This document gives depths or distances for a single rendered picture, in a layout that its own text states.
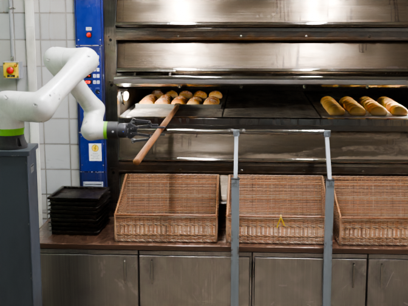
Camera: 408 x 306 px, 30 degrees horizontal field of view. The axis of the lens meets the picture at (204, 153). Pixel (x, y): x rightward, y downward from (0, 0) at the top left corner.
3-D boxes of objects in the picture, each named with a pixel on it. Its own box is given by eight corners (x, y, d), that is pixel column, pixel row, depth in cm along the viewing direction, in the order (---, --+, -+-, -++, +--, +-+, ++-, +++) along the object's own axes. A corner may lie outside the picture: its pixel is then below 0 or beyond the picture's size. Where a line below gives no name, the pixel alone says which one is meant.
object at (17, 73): (6, 78, 445) (5, 60, 443) (23, 78, 445) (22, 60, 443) (2, 79, 438) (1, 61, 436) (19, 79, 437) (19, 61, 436)
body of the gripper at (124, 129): (120, 121, 393) (138, 121, 393) (120, 137, 395) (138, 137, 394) (117, 123, 386) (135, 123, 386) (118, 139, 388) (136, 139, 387)
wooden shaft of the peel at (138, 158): (139, 166, 311) (139, 158, 310) (132, 166, 311) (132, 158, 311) (178, 109, 479) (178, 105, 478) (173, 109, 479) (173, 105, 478)
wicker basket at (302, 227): (227, 219, 452) (227, 173, 446) (322, 220, 448) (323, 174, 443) (224, 243, 404) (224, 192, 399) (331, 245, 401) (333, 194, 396)
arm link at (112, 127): (106, 141, 386) (105, 122, 385) (110, 136, 398) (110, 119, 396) (118, 141, 386) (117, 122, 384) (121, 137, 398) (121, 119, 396)
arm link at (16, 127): (17, 137, 327) (15, 93, 323) (-12, 135, 333) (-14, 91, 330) (36, 133, 339) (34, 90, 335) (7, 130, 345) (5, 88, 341)
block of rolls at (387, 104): (319, 103, 513) (319, 95, 512) (391, 104, 510) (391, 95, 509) (328, 115, 453) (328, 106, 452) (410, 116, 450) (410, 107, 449)
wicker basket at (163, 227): (125, 218, 454) (124, 172, 449) (220, 218, 452) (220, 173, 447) (112, 242, 406) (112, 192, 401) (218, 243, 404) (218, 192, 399)
